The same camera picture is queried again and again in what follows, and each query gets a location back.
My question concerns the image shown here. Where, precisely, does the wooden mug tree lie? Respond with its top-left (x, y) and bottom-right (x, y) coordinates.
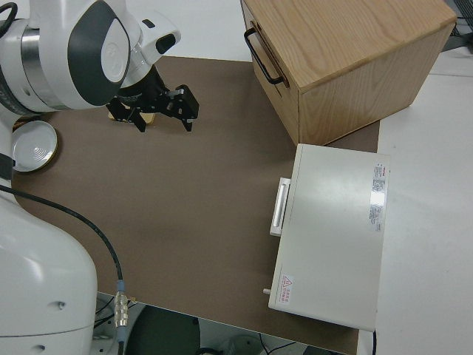
top-left (106, 110), bottom-right (157, 128)

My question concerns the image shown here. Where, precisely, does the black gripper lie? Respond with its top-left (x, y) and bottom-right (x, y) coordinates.
top-left (106, 84), bottom-right (201, 134)

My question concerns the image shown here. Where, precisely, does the white toaster oven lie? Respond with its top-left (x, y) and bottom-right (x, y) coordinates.
top-left (262, 143), bottom-right (392, 331)

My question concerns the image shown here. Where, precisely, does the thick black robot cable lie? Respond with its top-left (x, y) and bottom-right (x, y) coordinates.
top-left (0, 184), bottom-right (130, 355)

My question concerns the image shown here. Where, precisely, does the black cabinet drawer handle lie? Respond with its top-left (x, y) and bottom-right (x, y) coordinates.
top-left (243, 28), bottom-right (286, 86)

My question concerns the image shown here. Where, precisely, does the wooden drawer cabinet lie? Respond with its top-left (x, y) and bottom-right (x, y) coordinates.
top-left (240, 0), bottom-right (457, 146)

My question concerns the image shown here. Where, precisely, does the gray round plate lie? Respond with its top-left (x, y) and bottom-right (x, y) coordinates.
top-left (12, 121), bottom-right (59, 174)

